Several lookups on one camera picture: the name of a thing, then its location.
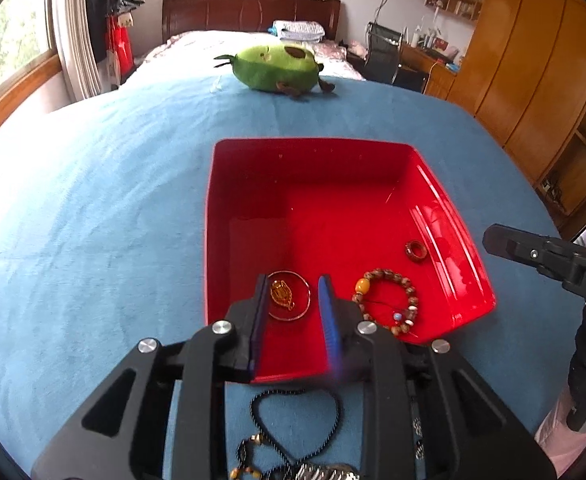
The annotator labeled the large wooden bead bracelet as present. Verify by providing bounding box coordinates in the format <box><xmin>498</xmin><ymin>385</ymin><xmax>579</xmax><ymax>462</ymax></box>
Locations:
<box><xmin>351</xmin><ymin>268</ymin><xmax>420</xmax><ymax>338</ymax></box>

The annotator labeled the gold pendant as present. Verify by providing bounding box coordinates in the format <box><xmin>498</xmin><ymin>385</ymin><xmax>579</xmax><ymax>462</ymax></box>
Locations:
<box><xmin>269</xmin><ymin>280</ymin><xmax>295</xmax><ymax>311</ymax></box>

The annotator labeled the silver bangle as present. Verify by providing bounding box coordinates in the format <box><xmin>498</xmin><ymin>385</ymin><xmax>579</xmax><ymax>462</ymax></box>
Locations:
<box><xmin>267</xmin><ymin>270</ymin><xmax>311</xmax><ymax>323</ymax></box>

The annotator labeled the silver metal watch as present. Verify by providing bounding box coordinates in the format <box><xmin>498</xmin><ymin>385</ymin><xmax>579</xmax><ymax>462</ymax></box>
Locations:
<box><xmin>293</xmin><ymin>463</ymin><xmax>360</xmax><ymax>480</ymax></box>

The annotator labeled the red tin box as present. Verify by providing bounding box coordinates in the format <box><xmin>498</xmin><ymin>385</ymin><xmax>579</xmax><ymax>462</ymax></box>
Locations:
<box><xmin>204</xmin><ymin>138</ymin><xmax>496</xmax><ymax>384</ymax></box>

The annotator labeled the wooden wardrobe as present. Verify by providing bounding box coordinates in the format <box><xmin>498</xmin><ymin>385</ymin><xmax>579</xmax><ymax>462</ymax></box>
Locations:
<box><xmin>447</xmin><ymin>0</ymin><xmax>586</xmax><ymax>238</ymax></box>

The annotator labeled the blue bed cover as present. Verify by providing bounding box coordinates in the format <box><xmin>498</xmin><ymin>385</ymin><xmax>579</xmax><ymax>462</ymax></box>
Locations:
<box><xmin>0</xmin><ymin>77</ymin><xmax>553</xmax><ymax>474</ymax></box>

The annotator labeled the wooden desk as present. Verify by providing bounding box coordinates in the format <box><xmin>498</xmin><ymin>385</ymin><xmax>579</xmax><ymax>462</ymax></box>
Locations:
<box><xmin>400</xmin><ymin>44</ymin><xmax>457</xmax><ymax>100</ymax></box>

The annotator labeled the black desk chair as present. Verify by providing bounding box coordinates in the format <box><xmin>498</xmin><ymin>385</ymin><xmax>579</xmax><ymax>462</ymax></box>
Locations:
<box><xmin>362</xmin><ymin>22</ymin><xmax>404</xmax><ymax>84</ymax></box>

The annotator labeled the green avocado plush toy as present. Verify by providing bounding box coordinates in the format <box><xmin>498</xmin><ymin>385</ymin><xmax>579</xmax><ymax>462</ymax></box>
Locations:
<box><xmin>214</xmin><ymin>44</ymin><xmax>335</xmax><ymax>99</ymax></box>

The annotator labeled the folded patterned blanket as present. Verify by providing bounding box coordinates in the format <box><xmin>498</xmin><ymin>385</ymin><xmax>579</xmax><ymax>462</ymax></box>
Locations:
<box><xmin>271</xmin><ymin>20</ymin><xmax>325</xmax><ymax>44</ymax></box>

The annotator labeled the side window curtain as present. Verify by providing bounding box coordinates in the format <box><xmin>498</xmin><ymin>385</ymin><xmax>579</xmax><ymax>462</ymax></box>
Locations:
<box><xmin>49</xmin><ymin>0</ymin><xmax>102</xmax><ymax>102</ymax></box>

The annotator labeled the wooden headboard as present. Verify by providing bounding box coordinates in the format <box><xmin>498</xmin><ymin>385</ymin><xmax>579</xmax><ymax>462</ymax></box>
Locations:
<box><xmin>162</xmin><ymin>0</ymin><xmax>342</xmax><ymax>42</ymax></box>

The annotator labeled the wooden framed side window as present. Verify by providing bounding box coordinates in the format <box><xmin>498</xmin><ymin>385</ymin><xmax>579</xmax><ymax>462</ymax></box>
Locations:
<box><xmin>0</xmin><ymin>0</ymin><xmax>64</xmax><ymax>162</ymax></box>

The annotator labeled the coat rack with clothes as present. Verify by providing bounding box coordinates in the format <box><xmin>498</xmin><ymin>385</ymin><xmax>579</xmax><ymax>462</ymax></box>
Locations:
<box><xmin>84</xmin><ymin>0</ymin><xmax>145</xmax><ymax>93</ymax></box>

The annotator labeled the black bead necklace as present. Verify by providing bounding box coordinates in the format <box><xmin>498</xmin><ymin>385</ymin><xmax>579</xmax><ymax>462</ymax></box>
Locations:
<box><xmin>234</xmin><ymin>386</ymin><xmax>347</xmax><ymax>480</ymax></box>

